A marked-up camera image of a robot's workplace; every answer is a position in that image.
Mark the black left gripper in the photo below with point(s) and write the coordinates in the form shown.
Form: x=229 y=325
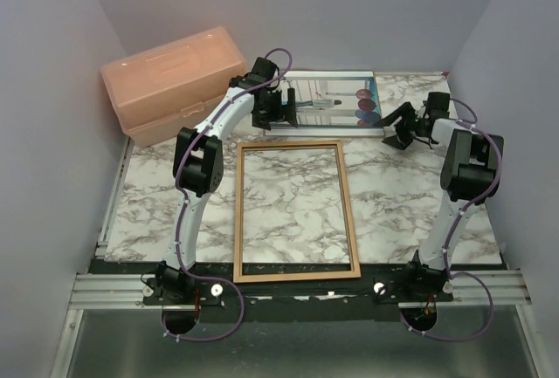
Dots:
x=278 y=115

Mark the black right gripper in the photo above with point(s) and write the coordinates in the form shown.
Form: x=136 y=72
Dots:
x=400 y=140

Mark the photo print with balloons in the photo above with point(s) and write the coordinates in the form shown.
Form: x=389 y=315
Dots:
x=336 y=103

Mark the blue wooden picture frame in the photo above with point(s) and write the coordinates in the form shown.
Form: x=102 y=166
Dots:
x=239 y=275

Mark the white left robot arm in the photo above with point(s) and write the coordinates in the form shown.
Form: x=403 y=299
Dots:
x=198 y=165

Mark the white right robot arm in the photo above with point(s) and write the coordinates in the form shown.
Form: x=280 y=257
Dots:
x=470 y=174

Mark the pink plastic storage box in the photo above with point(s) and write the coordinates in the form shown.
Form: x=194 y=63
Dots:
x=157 y=92

